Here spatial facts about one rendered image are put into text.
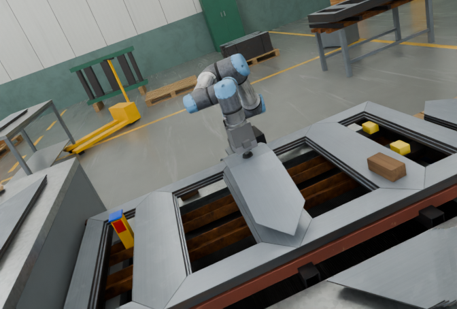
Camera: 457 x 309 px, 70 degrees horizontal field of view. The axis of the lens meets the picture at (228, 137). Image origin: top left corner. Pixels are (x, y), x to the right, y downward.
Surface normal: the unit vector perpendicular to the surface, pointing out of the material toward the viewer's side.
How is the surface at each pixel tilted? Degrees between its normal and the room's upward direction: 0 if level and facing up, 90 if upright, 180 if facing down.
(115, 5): 90
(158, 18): 90
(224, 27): 90
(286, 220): 30
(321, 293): 0
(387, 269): 0
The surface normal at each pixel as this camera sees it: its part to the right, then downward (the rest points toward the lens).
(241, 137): 0.34, 0.29
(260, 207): -0.15, -0.59
